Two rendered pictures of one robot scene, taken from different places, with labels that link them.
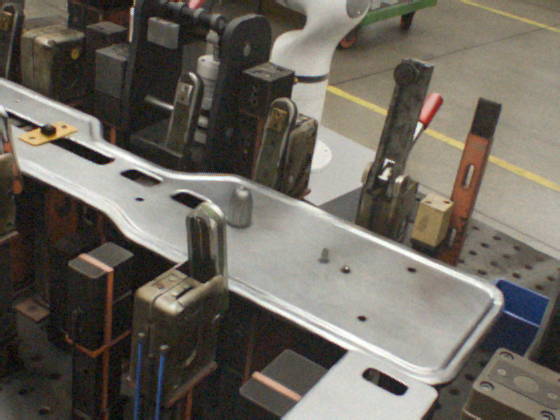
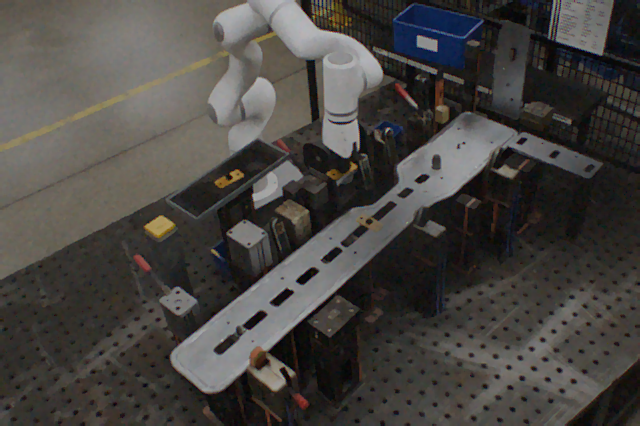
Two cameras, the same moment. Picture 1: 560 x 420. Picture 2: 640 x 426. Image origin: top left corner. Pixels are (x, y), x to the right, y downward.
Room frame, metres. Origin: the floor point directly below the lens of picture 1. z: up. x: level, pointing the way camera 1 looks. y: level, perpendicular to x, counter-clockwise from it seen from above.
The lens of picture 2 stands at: (0.70, 1.90, 2.48)
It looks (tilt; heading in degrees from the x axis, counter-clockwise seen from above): 42 degrees down; 287
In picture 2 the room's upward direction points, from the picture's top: 5 degrees counter-clockwise
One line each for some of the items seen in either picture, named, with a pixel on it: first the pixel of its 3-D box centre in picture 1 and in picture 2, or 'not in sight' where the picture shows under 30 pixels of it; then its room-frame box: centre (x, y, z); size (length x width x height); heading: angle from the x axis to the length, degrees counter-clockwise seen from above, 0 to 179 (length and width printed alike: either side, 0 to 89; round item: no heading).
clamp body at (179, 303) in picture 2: not in sight; (190, 342); (1.46, 0.78, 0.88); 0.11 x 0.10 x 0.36; 151
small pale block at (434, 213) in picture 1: (406, 320); (440, 150); (0.87, -0.19, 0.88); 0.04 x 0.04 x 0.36; 61
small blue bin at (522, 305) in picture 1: (512, 322); (386, 139); (1.11, -0.42, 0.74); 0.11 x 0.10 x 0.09; 61
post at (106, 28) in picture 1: (104, 135); (298, 233); (1.26, 0.32, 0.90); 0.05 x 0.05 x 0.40; 61
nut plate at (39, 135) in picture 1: (48, 130); (369, 221); (1.03, 0.34, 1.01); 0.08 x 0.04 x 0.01; 151
